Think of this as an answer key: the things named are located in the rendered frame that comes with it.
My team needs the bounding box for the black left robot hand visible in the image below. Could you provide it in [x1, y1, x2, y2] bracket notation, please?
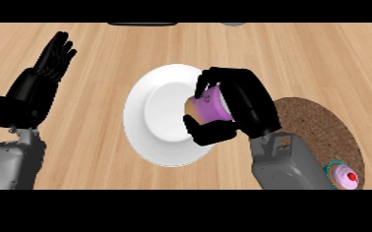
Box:
[0, 30, 78, 130]

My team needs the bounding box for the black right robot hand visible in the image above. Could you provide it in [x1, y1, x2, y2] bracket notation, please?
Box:
[182, 66, 284, 147]

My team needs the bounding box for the purple can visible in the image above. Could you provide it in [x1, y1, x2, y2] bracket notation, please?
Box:
[183, 83, 235, 125]

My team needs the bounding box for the brown round cork placemat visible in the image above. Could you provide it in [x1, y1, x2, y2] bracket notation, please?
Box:
[272, 96, 366, 191]

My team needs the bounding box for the white plate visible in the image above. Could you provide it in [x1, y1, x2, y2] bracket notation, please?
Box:
[123, 63, 217, 168]

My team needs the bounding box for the pink cupcake with cherry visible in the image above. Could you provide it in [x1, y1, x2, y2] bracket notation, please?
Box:
[324, 160, 362, 191]

